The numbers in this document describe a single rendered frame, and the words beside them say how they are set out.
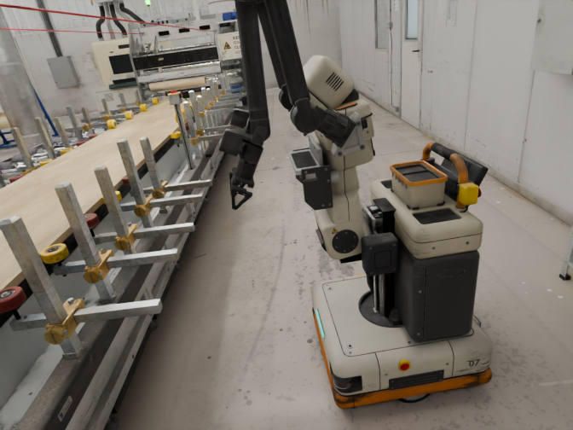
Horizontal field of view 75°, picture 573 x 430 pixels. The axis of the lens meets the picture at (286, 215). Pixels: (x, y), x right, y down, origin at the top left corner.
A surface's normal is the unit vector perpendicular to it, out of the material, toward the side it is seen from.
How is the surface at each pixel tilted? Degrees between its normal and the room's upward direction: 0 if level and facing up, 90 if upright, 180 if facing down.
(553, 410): 0
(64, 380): 0
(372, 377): 90
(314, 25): 90
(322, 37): 90
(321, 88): 90
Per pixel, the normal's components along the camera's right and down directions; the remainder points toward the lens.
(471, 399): -0.12, -0.90
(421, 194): 0.11, 0.45
